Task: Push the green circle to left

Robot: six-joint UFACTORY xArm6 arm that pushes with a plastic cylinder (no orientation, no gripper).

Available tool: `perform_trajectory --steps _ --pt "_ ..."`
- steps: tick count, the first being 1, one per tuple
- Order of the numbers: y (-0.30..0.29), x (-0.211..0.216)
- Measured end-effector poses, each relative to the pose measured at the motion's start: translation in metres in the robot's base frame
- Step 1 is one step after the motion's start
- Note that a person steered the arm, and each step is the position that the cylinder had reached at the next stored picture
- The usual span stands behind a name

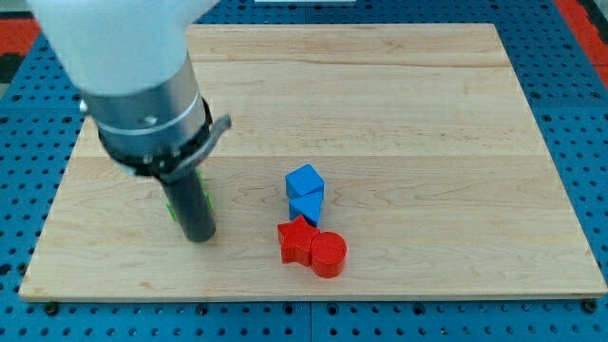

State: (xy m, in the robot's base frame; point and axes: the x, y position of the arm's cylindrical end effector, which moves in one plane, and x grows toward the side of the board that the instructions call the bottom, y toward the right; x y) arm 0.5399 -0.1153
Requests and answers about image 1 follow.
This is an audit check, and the green circle block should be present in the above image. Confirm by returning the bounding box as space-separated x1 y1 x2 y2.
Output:
165 168 215 223

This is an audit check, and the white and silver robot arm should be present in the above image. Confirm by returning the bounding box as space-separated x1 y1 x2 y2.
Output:
28 0 231 182

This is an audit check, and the blue cube block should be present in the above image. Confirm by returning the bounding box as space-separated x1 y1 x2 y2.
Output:
285 163 325 200

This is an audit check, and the blue triangle block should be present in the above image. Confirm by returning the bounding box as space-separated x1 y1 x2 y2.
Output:
288 191 324 227

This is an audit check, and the red star block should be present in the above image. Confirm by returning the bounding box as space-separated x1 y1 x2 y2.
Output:
277 215 320 267

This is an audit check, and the red cylinder block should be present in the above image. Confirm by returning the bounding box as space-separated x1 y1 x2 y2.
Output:
310 232 348 278

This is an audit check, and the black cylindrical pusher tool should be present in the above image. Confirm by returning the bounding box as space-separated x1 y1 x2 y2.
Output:
161 169 216 242

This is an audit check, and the light wooden board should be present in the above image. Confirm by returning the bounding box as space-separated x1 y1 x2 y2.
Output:
19 24 607 303

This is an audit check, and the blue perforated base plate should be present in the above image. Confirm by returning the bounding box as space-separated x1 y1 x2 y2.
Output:
1 1 607 341

